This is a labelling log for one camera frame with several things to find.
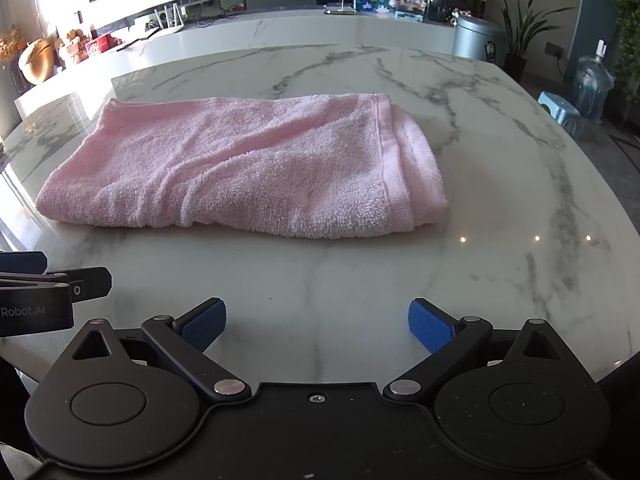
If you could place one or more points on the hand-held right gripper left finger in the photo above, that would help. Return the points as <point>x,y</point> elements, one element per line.
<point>205,325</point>

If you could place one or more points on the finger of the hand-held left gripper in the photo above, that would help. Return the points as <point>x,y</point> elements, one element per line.
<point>22,262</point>
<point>90,282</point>

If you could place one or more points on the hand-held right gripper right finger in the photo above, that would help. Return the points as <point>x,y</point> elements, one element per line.
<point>427,325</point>

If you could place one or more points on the pink towel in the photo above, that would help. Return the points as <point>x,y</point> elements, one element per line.
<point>225,170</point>

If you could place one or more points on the golden round ornament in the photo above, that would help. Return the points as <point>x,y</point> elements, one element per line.
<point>37,60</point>

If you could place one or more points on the dried flower bouquet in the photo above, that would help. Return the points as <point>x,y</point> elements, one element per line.
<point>10,45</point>

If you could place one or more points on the teddy bear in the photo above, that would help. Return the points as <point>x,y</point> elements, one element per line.
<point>72,40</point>

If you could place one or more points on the red box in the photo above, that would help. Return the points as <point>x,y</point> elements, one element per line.
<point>102,44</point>

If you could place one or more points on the blue plastic stool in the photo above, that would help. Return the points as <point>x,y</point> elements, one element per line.
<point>557,105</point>

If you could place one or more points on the white router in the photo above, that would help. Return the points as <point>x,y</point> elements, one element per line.
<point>170,27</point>

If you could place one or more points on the potted green plant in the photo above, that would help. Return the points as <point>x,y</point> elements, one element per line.
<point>515,60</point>

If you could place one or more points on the blue water jug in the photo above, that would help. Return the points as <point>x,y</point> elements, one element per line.
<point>592,85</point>

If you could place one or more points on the silver trash can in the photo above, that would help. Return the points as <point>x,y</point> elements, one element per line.
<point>475,37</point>

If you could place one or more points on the small flower arrangement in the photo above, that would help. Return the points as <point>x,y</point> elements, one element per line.
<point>459,17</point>

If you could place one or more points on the dark glass vase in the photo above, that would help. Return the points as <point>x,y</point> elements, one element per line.
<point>437,7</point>

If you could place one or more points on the small flat white device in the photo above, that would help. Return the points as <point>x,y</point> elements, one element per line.
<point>340,10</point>

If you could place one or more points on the tall leafy potted plant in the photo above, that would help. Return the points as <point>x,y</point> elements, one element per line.
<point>627,20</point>

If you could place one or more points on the wall socket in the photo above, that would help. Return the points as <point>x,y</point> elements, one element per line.
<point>555,50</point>

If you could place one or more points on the photo frame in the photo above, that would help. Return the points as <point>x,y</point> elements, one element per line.
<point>410,5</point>

